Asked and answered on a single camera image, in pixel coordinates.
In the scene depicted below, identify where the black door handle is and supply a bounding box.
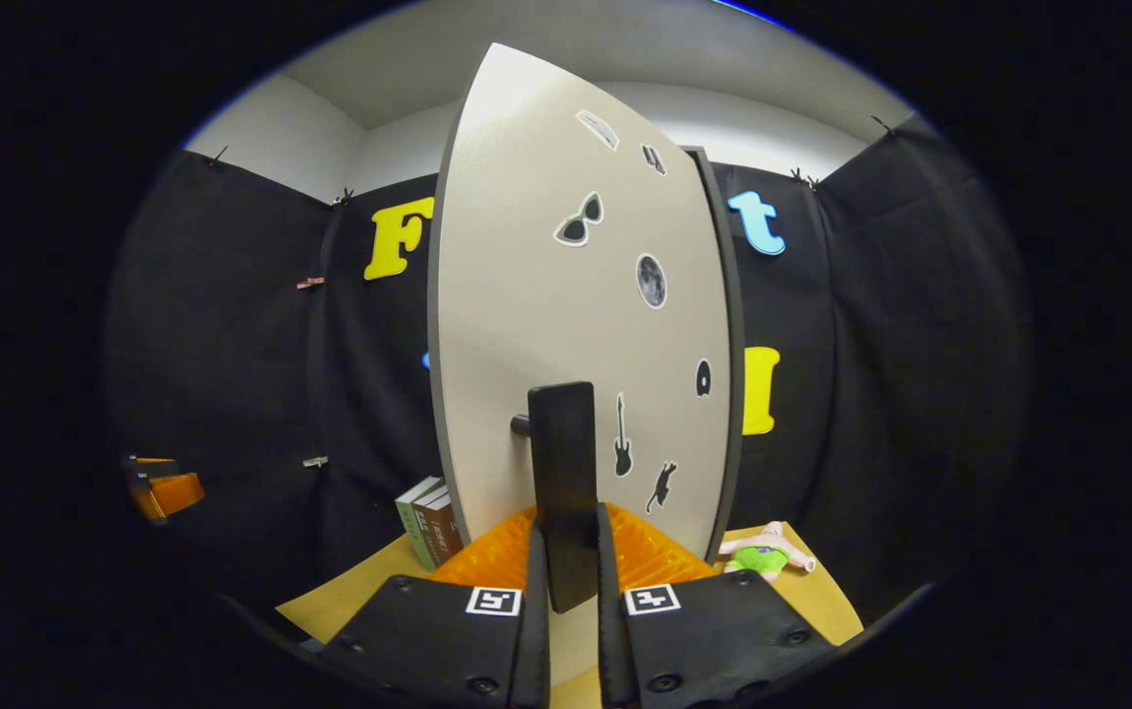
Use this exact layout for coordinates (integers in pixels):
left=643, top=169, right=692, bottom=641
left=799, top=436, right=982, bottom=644
left=510, top=381, right=598, bottom=614

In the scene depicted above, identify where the grey cabinet door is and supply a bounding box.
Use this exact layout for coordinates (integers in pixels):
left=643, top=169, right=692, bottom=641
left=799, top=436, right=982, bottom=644
left=426, top=41, right=734, bottom=685

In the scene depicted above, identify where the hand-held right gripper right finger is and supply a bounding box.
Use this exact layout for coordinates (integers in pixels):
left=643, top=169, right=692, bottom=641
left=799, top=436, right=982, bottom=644
left=596, top=502, right=838, bottom=709

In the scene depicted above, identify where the green plush toy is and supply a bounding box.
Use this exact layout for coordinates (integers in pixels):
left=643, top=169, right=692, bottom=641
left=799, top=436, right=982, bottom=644
left=719, top=521, right=816, bottom=582

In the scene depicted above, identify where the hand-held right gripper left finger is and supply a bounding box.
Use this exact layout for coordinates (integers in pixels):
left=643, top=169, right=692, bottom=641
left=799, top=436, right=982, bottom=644
left=315, top=504, right=552, bottom=709

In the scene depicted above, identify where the brown book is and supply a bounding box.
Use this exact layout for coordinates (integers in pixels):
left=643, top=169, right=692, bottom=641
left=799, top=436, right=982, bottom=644
left=426, top=492, right=466, bottom=562
left=411, top=484, right=451, bottom=567

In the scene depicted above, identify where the green book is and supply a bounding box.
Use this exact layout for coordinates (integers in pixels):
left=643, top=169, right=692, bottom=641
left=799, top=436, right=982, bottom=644
left=395, top=476, right=441, bottom=572

